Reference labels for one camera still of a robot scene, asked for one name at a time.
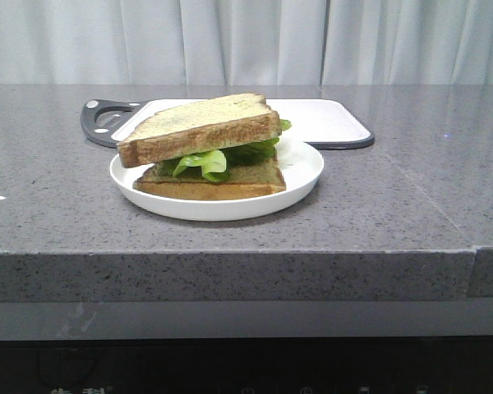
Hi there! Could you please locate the toasted bread slice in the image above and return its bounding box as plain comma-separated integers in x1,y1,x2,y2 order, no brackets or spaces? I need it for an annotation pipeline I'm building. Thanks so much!
133,157,287,200
117,93,282,168

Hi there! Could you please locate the green lettuce leaf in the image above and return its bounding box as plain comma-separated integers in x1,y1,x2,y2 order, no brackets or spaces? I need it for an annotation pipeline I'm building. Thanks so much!
150,137,285,189

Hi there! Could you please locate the white curtain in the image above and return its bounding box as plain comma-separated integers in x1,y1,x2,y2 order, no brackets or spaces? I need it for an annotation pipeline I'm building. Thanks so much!
0,1,493,85

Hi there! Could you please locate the white grey cutting board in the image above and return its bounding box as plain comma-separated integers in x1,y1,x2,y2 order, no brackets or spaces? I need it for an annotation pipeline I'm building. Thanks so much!
80,98,375,149

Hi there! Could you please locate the white round plate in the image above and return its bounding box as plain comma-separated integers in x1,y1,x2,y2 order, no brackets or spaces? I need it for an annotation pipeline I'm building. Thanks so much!
109,137,324,222

